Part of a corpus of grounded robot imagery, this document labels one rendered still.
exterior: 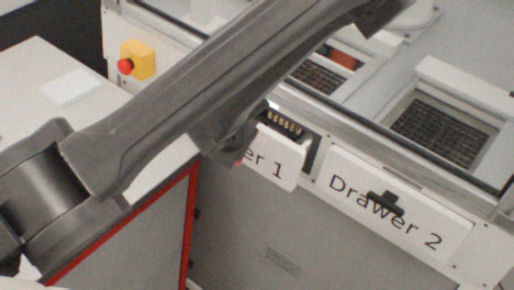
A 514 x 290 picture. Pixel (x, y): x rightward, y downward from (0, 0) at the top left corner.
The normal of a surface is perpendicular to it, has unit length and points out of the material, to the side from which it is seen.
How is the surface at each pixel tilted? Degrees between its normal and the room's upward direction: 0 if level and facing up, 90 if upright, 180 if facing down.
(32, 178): 29
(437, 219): 90
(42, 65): 0
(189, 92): 46
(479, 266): 90
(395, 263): 90
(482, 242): 90
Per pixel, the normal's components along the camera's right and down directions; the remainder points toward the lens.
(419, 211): -0.63, 0.52
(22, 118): 0.09, -0.68
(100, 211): -0.08, 0.02
